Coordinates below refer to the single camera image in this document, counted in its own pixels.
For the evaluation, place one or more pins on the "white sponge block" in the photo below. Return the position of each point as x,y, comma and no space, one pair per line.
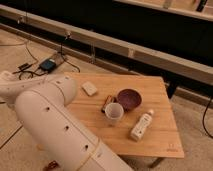
89,88

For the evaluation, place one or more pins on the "brown snack bar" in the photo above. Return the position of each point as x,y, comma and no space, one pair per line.
109,99

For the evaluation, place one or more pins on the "white plastic bottle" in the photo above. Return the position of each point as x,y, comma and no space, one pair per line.
140,127

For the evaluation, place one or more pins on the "translucent plastic cup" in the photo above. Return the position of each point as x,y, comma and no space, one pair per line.
114,113

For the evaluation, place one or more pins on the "long wooden rail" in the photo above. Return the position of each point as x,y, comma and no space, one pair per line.
168,62

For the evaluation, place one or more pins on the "small black connector box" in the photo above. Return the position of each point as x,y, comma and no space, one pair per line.
24,66

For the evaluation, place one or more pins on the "dark purple bowl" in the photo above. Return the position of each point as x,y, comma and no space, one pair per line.
129,99

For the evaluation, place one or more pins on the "dark red pepper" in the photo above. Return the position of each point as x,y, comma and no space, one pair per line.
50,166

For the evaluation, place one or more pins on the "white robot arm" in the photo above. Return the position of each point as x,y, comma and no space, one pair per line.
40,104

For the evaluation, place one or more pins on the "wooden table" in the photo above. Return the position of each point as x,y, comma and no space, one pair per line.
161,139

